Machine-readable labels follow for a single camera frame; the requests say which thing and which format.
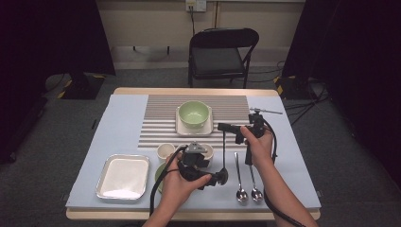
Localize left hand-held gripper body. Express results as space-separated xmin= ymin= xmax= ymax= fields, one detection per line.
xmin=176 ymin=141 xmax=219 ymax=183

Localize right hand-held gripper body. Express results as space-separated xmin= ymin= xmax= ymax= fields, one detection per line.
xmin=245 ymin=107 xmax=284 ymax=166

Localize metal spoon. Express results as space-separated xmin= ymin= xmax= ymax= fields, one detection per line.
xmin=218 ymin=131 xmax=230 ymax=186
xmin=234 ymin=151 xmax=250 ymax=203
xmin=249 ymin=164 xmax=265 ymax=202

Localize green bowl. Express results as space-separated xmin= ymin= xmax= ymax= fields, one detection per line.
xmin=154 ymin=162 xmax=168 ymax=194
xmin=178 ymin=100 xmax=210 ymax=131

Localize person's right hand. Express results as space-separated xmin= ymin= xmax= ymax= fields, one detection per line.
xmin=239 ymin=125 xmax=275 ymax=173

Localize person's left hand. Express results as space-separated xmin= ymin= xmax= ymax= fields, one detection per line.
xmin=162 ymin=152 xmax=213 ymax=217

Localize striped placemat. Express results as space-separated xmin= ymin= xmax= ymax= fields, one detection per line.
xmin=137 ymin=94 xmax=259 ymax=149

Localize black stand base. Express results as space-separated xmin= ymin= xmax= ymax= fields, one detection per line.
xmin=272 ymin=75 xmax=313 ymax=100
xmin=57 ymin=70 xmax=107 ymax=100

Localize black folding chair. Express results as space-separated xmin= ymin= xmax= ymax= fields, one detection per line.
xmin=187 ymin=27 xmax=260 ymax=89

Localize light blue table board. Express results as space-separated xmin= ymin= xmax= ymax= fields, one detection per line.
xmin=65 ymin=94 xmax=322 ymax=212

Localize black curtain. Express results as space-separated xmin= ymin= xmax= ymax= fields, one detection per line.
xmin=281 ymin=0 xmax=401 ymax=190
xmin=0 ymin=0 xmax=116 ymax=165

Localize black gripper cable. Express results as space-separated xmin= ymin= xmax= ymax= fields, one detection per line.
xmin=149 ymin=145 xmax=189 ymax=217
xmin=262 ymin=116 xmax=308 ymax=227

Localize black floor cables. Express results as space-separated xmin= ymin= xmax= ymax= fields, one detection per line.
xmin=245 ymin=60 xmax=331 ymax=127

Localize black wall cable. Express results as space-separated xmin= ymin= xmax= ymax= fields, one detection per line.
xmin=188 ymin=5 xmax=197 ymax=36

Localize white wall socket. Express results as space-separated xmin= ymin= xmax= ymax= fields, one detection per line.
xmin=184 ymin=0 xmax=207 ymax=13

